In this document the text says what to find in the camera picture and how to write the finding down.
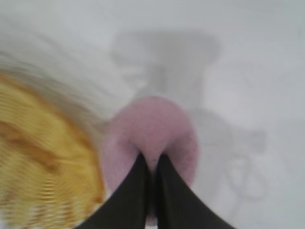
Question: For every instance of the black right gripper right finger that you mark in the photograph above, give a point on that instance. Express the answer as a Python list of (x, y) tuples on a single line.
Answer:
[(181, 202)]

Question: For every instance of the pink peach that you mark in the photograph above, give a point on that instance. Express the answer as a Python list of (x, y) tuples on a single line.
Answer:
[(152, 128)]

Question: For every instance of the yellow woven plastic basket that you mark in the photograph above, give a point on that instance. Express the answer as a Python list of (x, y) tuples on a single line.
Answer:
[(40, 152)]

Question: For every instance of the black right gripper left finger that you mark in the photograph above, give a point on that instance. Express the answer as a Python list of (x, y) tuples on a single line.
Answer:
[(124, 202)]

